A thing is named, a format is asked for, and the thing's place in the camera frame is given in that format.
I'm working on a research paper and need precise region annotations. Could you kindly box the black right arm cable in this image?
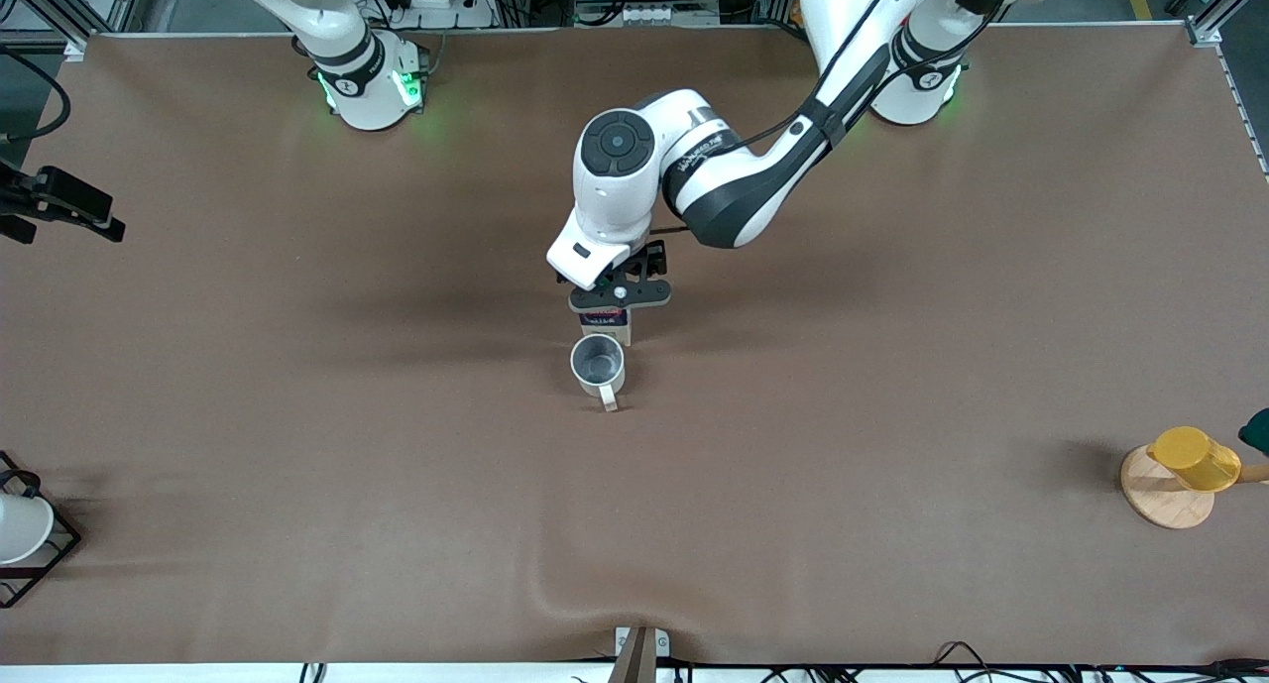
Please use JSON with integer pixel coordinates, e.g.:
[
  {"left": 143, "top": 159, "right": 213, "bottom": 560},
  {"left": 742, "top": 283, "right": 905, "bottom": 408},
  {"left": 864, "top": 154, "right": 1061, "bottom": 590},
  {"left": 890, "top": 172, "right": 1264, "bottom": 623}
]
[{"left": 0, "top": 49, "right": 72, "bottom": 144}]

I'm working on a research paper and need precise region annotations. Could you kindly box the beige ceramic mug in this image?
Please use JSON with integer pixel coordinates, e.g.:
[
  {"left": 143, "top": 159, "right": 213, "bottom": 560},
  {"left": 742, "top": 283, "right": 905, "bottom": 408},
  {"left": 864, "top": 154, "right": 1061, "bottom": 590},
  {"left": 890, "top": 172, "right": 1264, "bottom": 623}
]
[{"left": 569, "top": 333, "right": 629, "bottom": 413}]

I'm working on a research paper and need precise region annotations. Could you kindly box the white bowl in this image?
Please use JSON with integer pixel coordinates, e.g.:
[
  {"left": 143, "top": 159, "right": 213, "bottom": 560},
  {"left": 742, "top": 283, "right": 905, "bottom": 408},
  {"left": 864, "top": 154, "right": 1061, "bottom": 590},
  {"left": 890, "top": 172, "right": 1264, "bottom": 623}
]
[{"left": 0, "top": 493, "right": 56, "bottom": 566}]

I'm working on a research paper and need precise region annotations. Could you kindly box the white perforated edge rail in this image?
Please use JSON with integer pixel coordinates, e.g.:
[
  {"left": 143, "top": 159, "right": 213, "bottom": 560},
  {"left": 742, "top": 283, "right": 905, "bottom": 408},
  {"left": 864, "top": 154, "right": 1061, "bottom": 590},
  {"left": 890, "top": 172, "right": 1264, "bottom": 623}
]
[{"left": 1214, "top": 44, "right": 1269, "bottom": 178}]

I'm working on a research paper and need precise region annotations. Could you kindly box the blue white milk carton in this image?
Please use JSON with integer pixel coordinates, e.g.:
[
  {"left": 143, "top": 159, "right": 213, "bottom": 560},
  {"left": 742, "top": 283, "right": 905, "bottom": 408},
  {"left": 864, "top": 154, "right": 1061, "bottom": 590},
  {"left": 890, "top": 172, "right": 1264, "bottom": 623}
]
[{"left": 578, "top": 306, "right": 634, "bottom": 348}]

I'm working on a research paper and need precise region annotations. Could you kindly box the black wire rack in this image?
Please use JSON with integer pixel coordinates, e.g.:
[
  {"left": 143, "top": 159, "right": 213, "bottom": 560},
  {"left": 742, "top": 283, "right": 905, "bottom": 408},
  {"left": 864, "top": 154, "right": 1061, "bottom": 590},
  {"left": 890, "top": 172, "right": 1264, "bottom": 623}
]
[{"left": 0, "top": 451, "right": 82, "bottom": 610}]

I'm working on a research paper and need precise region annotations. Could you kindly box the black floor cable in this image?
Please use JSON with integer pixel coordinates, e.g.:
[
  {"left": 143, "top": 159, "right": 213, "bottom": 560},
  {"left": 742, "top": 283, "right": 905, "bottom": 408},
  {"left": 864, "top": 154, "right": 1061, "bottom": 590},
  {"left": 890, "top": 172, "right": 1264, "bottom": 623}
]
[
  {"left": 1091, "top": 658, "right": 1269, "bottom": 680},
  {"left": 932, "top": 641, "right": 1004, "bottom": 683}
]

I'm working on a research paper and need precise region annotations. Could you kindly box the white power strip with plugs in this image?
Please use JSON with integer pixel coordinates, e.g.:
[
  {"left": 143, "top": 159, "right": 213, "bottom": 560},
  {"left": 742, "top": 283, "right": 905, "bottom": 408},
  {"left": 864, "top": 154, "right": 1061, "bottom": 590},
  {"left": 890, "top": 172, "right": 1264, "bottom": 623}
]
[{"left": 395, "top": 0, "right": 497, "bottom": 30}]

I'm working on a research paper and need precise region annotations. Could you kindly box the metal table edge bracket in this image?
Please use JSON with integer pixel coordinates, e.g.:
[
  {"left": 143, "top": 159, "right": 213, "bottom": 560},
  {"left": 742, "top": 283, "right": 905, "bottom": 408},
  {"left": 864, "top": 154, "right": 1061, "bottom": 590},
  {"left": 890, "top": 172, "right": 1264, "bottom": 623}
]
[{"left": 610, "top": 626, "right": 671, "bottom": 683}]

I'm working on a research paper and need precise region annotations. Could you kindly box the yellow plastic cup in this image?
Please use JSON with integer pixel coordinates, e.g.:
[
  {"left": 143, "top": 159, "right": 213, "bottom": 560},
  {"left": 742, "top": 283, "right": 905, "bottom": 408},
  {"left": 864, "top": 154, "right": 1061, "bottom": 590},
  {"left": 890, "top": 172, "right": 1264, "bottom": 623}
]
[{"left": 1147, "top": 426, "right": 1242, "bottom": 493}]

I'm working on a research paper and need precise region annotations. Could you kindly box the wooden cup stand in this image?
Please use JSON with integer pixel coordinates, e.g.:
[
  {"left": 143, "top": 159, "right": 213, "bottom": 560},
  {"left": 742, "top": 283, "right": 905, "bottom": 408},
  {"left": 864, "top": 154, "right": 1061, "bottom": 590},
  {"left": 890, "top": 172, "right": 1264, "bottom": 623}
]
[{"left": 1120, "top": 445, "right": 1269, "bottom": 530}]

